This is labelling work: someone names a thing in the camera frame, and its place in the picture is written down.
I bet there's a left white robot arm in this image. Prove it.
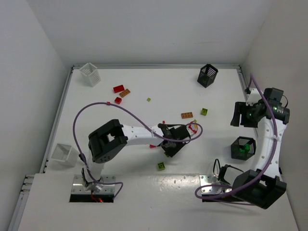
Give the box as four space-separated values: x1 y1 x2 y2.
82 119 196 190

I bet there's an orange lego plate left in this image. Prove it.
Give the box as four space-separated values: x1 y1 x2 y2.
119 89 130 98

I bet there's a black slotted bin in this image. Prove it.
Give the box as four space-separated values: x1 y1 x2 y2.
231 136 257 161
197 64 218 88

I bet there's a white slotted bin back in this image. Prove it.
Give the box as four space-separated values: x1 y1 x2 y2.
79 63 101 87

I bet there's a white slotted bin left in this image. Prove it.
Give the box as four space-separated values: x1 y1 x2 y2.
50 143 79 167

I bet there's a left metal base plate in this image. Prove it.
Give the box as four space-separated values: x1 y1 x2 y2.
71 175 115 195

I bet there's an orange lego plate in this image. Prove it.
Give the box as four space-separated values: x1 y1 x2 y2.
181 112 193 119
119 89 130 98

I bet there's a lime lego brick front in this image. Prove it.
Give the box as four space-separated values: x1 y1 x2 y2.
157 162 166 171

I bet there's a black slotted bin right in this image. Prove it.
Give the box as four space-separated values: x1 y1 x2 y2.
231 136 257 161

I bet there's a lime lego brick right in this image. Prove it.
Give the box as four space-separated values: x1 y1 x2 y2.
201 108 208 116

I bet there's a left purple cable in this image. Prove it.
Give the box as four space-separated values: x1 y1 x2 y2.
72 102 204 199

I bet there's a purple cable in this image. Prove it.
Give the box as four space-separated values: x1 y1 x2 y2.
72 102 204 199
194 73 282 205

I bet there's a lime lego brick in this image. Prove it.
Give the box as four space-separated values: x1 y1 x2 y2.
201 108 208 116
157 162 166 171

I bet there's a small red square lego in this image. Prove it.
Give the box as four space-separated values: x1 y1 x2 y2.
115 97 122 104

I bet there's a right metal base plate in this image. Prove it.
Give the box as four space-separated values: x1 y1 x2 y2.
199 175 231 196

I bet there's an orange lego plate right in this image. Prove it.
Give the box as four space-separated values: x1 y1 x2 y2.
181 112 193 119

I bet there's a white slotted bin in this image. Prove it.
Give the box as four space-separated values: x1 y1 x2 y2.
79 63 101 87
50 143 79 167

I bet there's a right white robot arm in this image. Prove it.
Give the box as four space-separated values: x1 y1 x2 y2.
222 88 290 209

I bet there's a black slotted bin back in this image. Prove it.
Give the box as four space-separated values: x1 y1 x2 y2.
197 64 218 88

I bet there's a red flower lego brick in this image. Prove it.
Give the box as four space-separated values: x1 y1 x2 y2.
188 121 198 134

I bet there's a large red lego brick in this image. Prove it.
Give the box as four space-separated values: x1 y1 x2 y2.
113 85 125 93

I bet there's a metal base plate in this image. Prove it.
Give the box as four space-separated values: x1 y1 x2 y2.
71 175 115 195
199 175 231 196

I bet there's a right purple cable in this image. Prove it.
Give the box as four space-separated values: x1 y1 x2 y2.
194 73 282 205

